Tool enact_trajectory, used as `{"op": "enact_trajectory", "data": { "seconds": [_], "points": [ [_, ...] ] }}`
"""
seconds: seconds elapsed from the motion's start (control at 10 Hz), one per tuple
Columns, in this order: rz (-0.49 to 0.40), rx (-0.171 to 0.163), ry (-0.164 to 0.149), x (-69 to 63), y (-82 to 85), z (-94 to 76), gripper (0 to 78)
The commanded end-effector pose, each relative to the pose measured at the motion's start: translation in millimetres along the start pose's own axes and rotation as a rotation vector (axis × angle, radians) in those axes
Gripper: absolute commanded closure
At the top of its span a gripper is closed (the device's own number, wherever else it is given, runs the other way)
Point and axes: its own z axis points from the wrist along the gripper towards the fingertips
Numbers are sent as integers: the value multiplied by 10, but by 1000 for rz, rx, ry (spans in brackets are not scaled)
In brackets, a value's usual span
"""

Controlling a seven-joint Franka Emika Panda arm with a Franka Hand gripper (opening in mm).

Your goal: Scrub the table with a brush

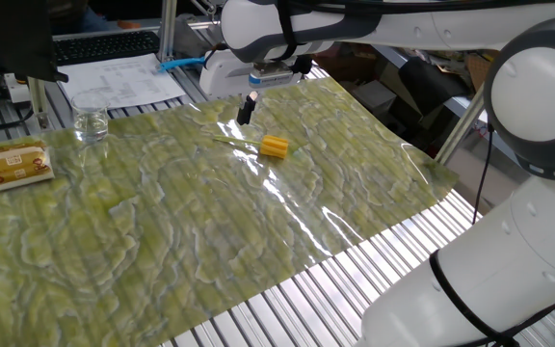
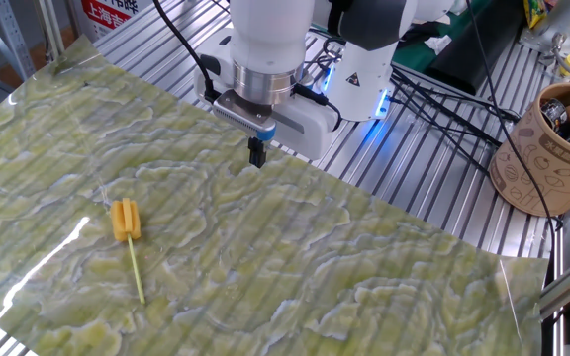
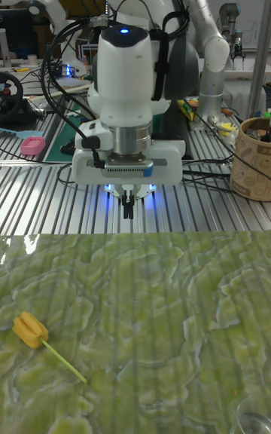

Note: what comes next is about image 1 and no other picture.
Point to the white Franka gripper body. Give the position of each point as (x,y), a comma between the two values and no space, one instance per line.
(224,77)

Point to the short aluminium post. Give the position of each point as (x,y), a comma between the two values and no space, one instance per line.
(39,103)

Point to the printed white paper sheet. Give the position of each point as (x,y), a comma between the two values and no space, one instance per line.
(123,82)

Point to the black computer monitor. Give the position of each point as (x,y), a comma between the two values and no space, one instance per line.
(7,38)

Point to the clear glass beaker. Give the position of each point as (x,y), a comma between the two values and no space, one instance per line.
(90,120)

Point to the yellow white snack box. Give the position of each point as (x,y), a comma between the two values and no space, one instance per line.
(15,166)

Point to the small orange object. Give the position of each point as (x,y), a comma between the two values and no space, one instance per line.
(129,24)

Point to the grey cardboard box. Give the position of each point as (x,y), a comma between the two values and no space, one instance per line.
(374,96)

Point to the small white box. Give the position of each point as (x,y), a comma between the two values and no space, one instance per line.
(17,89)

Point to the black computer keyboard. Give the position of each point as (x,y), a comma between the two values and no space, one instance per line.
(106,46)

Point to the black bag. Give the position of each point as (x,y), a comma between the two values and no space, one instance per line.
(431,79)

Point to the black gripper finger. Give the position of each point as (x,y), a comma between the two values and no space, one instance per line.
(244,113)
(253,103)

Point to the person in blue jeans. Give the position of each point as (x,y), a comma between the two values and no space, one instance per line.
(82,19)

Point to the green marble pattern mat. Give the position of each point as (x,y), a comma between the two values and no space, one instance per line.
(162,217)

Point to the tall aluminium post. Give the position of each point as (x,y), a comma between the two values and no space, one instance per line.
(167,29)

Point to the slanted aluminium strut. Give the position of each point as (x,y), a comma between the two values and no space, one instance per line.
(460,125)

